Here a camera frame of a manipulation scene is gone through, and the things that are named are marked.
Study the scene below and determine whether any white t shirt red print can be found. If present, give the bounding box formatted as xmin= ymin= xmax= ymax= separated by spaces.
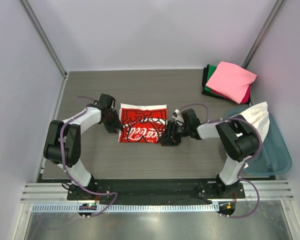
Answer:
xmin=118 ymin=103 xmax=168 ymax=144

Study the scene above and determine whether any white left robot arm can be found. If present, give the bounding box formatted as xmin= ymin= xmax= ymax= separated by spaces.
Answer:
xmin=43 ymin=93 xmax=123 ymax=193

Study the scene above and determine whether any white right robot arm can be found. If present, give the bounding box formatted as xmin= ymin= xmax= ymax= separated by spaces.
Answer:
xmin=158 ymin=108 xmax=263 ymax=190

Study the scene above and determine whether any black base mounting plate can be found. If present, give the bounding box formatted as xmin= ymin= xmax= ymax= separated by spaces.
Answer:
xmin=66 ymin=177 xmax=247 ymax=205

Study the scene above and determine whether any black folded t shirt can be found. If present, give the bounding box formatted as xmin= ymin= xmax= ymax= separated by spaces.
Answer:
xmin=201 ymin=64 xmax=229 ymax=100

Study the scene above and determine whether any green folded t shirt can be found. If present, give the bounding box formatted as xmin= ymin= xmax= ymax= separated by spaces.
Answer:
xmin=204 ymin=65 xmax=217 ymax=94

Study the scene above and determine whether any pink folded t shirt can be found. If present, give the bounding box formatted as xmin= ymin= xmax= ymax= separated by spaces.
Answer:
xmin=206 ymin=61 xmax=257 ymax=104

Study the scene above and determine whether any red folded t shirt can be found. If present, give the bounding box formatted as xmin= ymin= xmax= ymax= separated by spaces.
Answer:
xmin=211 ymin=85 xmax=251 ymax=104

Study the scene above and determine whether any white crumpled t shirt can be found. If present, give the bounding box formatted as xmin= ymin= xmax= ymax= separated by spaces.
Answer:
xmin=239 ymin=101 xmax=270 ymax=142

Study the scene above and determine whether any blue plastic basket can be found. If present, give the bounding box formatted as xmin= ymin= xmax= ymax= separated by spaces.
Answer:
xmin=220 ymin=105 xmax=292 ymax=179

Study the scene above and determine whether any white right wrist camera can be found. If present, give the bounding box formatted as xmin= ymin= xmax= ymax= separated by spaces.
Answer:
xmin=172 ymin=109 xmax=184 ymax=126

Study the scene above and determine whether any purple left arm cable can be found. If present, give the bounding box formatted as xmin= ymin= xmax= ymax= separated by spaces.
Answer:
xmin=58 ymin=95 xmax=119 ymax=217

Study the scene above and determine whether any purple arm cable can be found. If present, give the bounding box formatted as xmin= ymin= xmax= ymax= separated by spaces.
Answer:
xmin=58 ymin=95 xmax=119 ymax=217
xmin=177 ymin=102 xmax=263 ymax=220

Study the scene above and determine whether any white slotted cable duct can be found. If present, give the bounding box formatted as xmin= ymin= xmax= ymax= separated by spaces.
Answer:
xmin=32 ymin=202 xmax=219 ymax=213

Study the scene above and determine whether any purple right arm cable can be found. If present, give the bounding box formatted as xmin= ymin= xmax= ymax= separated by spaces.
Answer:
xmin=177 ymin=102 xmax=263 ymax=220

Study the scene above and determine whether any aluminium front rail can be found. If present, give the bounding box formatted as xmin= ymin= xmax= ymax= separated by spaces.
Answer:
xmin=20 ymin=179 xmax=294 ymax=203

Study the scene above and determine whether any left aluminium frame post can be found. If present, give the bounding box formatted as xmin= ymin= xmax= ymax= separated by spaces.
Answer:
xmin=19 ymin=0 xmax=67 ymax=78

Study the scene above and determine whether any aluminium frame post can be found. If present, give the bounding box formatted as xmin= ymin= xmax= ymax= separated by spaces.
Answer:
xmin=241 ymin=0 xmax=287 ymax=69
xmin=19 ymin=0 xmax=67 ymax=78

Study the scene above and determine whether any right aluminium frame post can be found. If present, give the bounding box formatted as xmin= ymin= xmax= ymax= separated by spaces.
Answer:
xmin=241 ymin=0 xmax=287 ymax=69

